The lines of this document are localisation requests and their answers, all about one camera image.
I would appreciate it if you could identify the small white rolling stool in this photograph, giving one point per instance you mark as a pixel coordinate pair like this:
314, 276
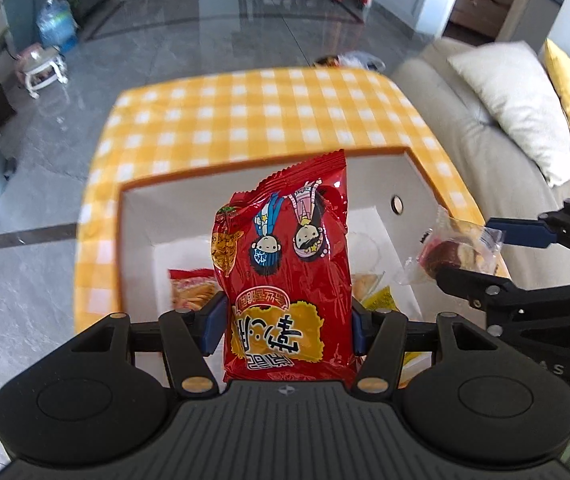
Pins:
42, 67

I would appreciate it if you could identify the blue water jug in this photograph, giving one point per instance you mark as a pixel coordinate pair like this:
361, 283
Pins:
57, 25

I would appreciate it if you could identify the plastic bag on floor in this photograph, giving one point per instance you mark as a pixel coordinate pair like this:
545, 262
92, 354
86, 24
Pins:
360, 60

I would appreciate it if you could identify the small clear pastry packet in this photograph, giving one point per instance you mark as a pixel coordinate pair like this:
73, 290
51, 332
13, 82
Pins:
445, 252

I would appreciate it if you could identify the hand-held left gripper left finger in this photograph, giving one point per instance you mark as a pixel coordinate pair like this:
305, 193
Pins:
212, 327

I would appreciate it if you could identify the orange stick snack bag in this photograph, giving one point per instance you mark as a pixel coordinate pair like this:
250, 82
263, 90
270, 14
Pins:
192, 292

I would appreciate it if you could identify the beige sofa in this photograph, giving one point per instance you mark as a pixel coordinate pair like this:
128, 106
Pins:
515, 270

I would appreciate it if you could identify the yellow checkered tablecloth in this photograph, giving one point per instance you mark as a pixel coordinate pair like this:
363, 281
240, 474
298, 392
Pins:
245, 110

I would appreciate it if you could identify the orange cardboard box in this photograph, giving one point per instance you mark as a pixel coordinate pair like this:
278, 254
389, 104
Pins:
140, 240

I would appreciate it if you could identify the white pillow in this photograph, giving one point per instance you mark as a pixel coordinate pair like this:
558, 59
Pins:
520, 105

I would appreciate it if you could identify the red cartoon snack bag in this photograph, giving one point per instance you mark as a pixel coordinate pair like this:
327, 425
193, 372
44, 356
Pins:
285, 270

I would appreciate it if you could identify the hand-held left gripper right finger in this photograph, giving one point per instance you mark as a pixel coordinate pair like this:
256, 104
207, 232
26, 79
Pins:
360, 330

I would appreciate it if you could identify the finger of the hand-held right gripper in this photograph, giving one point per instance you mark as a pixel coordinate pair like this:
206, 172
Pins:
470, 285
520, 232

